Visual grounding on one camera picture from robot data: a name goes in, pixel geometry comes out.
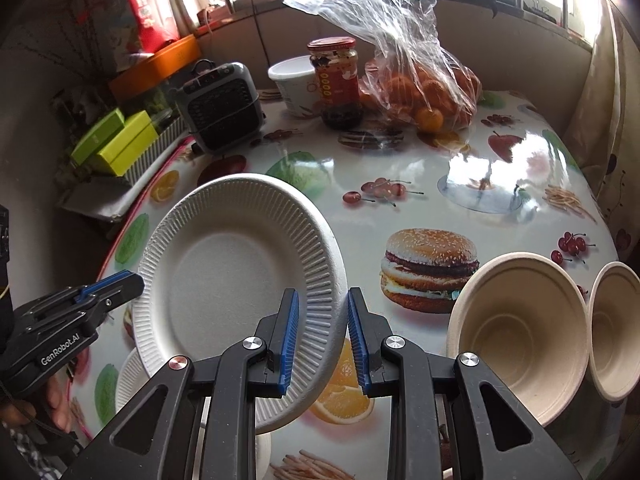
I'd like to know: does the checkered sleeve forearm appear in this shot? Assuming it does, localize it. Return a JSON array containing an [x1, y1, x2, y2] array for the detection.
[[0, 422, 62, 480]]

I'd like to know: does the white paper plate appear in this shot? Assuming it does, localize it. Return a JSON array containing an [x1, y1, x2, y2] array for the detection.
[[115, 350, 271, 479], [132, 174, 347, 434]]

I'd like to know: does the red label glass jar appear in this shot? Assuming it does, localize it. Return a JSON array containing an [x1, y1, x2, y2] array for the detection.
[[307, 36, 363, 131]]

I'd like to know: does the patterned beige curtain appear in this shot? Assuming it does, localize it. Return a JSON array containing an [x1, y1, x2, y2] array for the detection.
[[564, 0, 639, 261]]

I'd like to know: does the clear plastic bag of oranges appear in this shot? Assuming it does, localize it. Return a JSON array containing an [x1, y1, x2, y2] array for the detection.
[[284, 0, 482, 133]]

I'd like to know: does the orange box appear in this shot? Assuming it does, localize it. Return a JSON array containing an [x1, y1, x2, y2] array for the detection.
[[108, 35, 202, 102]]

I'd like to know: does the small grey desktop fan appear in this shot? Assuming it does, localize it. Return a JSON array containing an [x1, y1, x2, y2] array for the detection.
[[175, 58, 265, 154]]

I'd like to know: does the person's left hand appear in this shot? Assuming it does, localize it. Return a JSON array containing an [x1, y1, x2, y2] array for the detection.
[[1, 376, 73, 434]]

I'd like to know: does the striped grey tray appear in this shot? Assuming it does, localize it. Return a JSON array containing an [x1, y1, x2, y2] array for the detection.
[[120, 118, 188, 188]]

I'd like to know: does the black camera device with cable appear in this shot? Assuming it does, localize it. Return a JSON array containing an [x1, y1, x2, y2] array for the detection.
[[0, 206, 14, 351]]

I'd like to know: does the white instant noodle cup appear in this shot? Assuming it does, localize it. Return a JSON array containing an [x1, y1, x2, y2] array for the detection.
[[268, 55, 321, 119]]

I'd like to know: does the beige paper bowl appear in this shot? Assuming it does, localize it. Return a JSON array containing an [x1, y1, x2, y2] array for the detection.
[[446, 252, 590, 427], [587, 261, 639, 403]]

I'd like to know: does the yellow-green box right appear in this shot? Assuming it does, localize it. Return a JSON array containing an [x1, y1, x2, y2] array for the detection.
[[89, 110, 158, 177]]

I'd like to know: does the fruit print tablecloth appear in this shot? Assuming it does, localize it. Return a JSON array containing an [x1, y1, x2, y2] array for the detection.
[[74, 86, 632, 480]]

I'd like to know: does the green box left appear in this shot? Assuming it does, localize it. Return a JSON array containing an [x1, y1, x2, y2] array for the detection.
[[70, 108, 125, 167]]

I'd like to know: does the red gift bag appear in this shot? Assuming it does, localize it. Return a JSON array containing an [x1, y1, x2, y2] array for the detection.
[[108, 0, 180, 72]]

